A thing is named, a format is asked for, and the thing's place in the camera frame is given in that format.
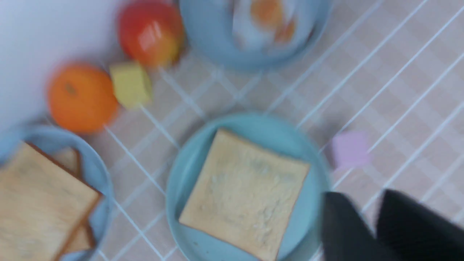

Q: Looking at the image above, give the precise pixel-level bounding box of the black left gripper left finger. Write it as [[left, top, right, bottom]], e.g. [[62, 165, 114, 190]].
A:
[[321, 192, 399, 261]]

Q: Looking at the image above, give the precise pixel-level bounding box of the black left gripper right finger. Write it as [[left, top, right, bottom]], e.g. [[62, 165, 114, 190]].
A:
[[376, 189, 464, 261]]

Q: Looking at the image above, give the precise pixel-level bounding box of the toast slice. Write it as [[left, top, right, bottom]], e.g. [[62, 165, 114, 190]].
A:
[[51, 147, 97, 254], [0, 142, 102, 261], [179, 129, 311, 261]]

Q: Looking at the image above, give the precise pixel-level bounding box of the fried egg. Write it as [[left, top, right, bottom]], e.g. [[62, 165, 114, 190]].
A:
[[273, 14, 314, 49], [232, 0, 288, 51]]

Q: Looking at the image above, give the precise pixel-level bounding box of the teal center plate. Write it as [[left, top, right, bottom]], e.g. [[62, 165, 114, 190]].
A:
[[166, 113, 331, 261]]

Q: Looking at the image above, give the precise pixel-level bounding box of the pink cube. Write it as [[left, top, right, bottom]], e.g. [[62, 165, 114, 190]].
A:
[[330, 132, 370, 170]]

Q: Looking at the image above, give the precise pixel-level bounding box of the checkered beige tablecloth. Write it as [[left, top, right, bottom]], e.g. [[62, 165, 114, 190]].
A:
[[88, 0, 464, 261]]

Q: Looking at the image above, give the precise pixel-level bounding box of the grey-blue egg plate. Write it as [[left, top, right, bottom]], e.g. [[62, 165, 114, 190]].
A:
[[179, 0, 332, 72]]

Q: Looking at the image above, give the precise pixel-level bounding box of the light blue bread plate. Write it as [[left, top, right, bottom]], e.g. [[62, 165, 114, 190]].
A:
[[0, 125, 114, 261]]

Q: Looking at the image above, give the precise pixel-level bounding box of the yellow cube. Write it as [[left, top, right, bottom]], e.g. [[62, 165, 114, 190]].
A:
[[109, 61, 153, 109]]

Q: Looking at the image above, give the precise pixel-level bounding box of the red yellow apple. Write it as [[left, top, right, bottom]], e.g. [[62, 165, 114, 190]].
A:
[[117, 0, 186, 67]]

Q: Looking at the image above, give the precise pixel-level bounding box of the orange fruit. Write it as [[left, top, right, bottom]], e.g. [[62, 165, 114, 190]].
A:
[[47, 63, 119, 134]]

